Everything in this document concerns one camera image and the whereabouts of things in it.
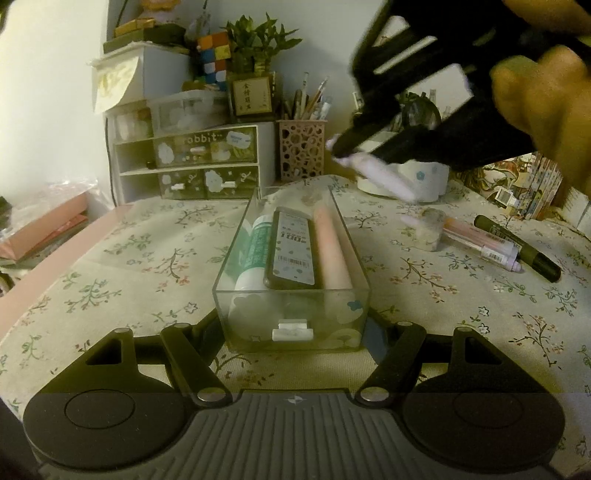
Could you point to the white flower-shaped pen holder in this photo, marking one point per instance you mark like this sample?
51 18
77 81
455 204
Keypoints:
428 179

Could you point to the white desktop drawer organizer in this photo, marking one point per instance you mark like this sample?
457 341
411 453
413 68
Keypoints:
183 147

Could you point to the potted green plant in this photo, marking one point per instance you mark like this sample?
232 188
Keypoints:
251 82

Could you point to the colourful rubik cube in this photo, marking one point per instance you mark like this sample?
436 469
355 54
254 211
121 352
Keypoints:
215 55

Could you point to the floral tablecloth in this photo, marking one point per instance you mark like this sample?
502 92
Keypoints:
157 267

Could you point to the white storage box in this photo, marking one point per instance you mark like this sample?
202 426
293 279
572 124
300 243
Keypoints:
139 71

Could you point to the small purple correction pen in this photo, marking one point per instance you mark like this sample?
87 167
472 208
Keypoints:
417 223

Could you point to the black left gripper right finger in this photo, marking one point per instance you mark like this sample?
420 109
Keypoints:
396 349

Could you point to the clear plastic drawer tray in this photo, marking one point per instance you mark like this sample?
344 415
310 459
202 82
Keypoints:
291 320

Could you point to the orange cap highlighter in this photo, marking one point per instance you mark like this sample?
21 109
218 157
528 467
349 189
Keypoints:
503 253

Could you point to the stack of cartoon books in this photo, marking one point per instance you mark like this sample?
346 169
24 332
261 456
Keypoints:
529 187

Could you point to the black marker pen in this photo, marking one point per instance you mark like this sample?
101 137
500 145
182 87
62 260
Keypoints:
528 254

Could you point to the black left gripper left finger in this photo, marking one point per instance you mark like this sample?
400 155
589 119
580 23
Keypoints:
190 350

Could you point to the person right hand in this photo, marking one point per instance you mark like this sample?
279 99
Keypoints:
550 101

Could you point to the green white glue stick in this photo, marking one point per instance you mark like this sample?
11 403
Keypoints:
252 276

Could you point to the dark lead refill case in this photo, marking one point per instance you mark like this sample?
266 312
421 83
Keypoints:
293 259

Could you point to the pink book stack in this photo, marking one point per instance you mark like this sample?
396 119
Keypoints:
35 224

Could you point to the pink perforated pen cup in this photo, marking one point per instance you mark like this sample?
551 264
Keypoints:
301 149

